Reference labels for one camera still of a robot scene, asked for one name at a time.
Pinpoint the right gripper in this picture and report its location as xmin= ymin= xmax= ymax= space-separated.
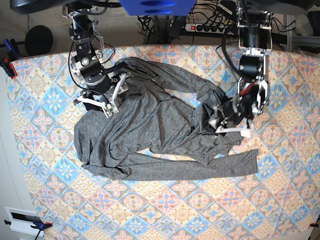
xmin=74 ymin=67 xmax=132 ymax=118

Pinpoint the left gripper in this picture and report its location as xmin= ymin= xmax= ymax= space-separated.
xmin=208 ymin=93 xmax=253 ymax=138

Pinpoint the grey t-shirt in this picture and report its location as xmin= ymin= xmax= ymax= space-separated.
xmin=74 ymin=57 xmax=259 ymax=181

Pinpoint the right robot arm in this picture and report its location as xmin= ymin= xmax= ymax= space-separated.
xmin=68 ymin=12 xmax=132 ymax=118

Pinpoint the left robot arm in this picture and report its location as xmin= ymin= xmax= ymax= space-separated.
xmin=208 ymin=0 xmax=273 ymax=138

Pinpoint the black round stool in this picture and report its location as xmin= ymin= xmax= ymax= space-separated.
xmin=24 ymin=25 xmax=54 ymax=56

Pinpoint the red black clamp left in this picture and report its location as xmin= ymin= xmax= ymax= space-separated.
xmin=0 ymin=38 xmax=20 ymax=79

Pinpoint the white power strip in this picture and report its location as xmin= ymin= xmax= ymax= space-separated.
xmin=184 ymin=23 xmax=227 ymax=34

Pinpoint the patterned tablecloth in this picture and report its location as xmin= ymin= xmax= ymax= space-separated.
xmin=6 ymin=51 xmax=320 ymax=240

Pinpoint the clamp bottom right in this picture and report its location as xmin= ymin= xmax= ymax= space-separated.
xmin=309 ymin=222 xmax=320 ymax=228

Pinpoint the blue clamp bottom left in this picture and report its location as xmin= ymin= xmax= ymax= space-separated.
xmin=4 ymin=220 xmax=53 ymax=232

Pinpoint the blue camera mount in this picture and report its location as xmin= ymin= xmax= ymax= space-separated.
xmin=118 ymin=0 xmax=197 ymax=17

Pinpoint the white wall outlet box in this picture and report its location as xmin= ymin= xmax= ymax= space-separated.
xmin=4 ymin=206 xmax=42 ymax=237

